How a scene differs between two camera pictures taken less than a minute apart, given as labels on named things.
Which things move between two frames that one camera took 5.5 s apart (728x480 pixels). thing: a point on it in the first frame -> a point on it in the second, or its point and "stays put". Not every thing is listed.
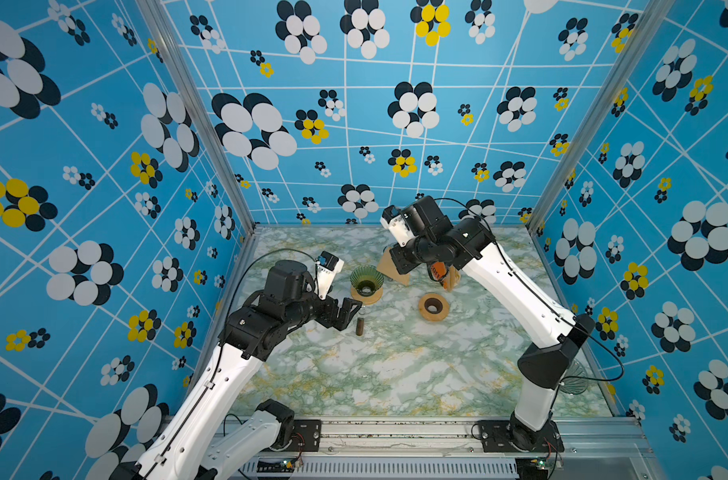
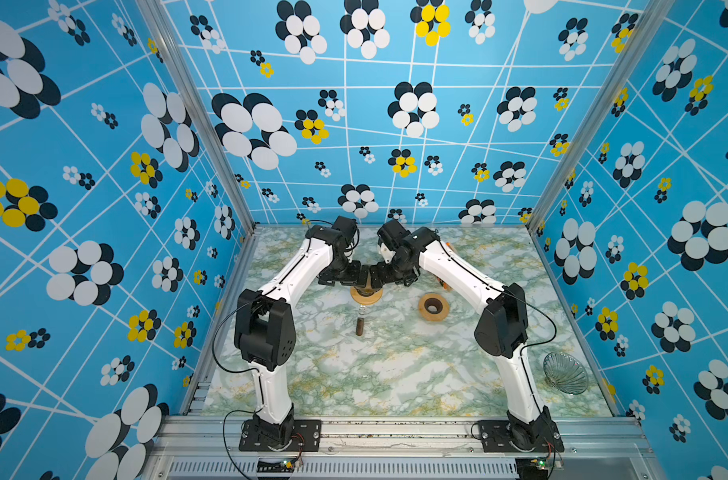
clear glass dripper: x=575 y=379 stays put
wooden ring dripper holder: x=366 y=300 stays put
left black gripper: x=342 y=319 -> x=353 y=279
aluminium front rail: x=448 y=451 stays put
